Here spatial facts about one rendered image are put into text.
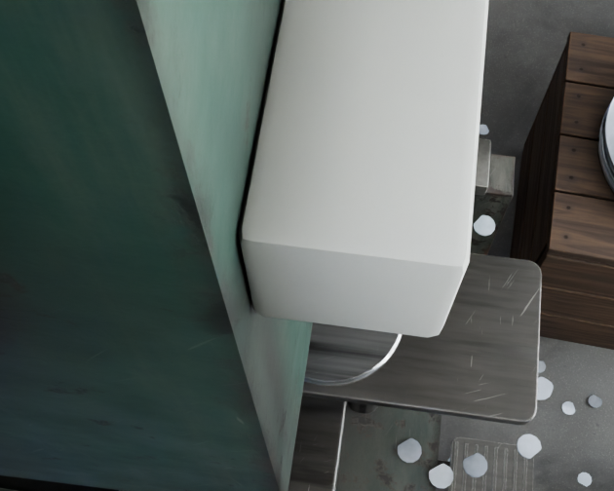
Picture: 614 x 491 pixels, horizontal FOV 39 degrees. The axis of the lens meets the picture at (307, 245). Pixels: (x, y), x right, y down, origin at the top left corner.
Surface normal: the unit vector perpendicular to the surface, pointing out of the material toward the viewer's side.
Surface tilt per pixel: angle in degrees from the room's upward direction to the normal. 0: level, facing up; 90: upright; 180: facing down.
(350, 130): 0
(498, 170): 0
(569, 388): 0
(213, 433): 90
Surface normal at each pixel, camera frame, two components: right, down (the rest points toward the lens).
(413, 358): -0.01, -0.40
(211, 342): -0.15, 0.91
